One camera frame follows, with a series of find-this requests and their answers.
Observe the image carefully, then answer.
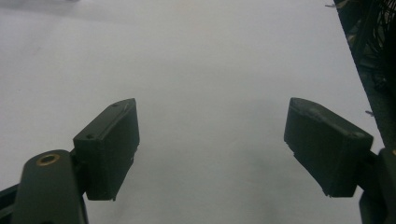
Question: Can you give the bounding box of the dark equipment at table edge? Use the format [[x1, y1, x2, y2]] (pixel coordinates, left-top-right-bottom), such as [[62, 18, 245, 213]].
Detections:
[[332, 0, 396, 150]]

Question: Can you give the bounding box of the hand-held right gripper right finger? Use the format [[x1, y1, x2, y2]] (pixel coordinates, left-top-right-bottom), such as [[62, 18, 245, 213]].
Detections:
[[283, 97, 375, 198]]

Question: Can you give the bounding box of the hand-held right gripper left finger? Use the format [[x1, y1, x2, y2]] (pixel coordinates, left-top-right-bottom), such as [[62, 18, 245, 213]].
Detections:
[[73, 98, 140, 202]]

